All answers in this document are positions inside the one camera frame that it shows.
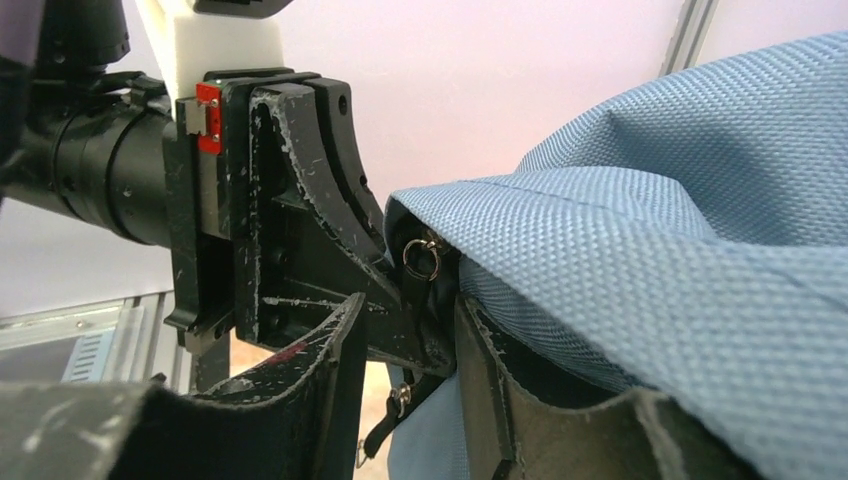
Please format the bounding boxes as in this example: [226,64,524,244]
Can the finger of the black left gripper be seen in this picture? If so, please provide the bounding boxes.
[305,77,388,273]
[250,82,455,377]

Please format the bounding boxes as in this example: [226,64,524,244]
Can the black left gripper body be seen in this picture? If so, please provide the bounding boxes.
[162,69,262,354]

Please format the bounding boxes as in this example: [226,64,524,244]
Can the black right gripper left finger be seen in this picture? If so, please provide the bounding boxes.
[1,293,367,479]

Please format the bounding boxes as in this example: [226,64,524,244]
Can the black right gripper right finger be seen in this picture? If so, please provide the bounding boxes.
[454,296,759,480]

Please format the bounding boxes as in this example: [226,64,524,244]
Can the blue student backpack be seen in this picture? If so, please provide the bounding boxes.
[385,31,847,479]

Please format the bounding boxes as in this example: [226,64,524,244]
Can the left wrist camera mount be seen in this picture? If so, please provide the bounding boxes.
[135,0,284,101]

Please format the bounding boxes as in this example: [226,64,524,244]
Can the aluminium frame rail left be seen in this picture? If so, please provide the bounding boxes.
[1,292,194,393]

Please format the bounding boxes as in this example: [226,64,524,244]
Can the aluminium frame rail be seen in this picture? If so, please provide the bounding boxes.
[1,292,194,393]
[659,0,719,77]

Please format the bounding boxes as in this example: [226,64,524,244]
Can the aluminium frame rail right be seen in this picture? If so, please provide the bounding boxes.
[659,0,719,77]

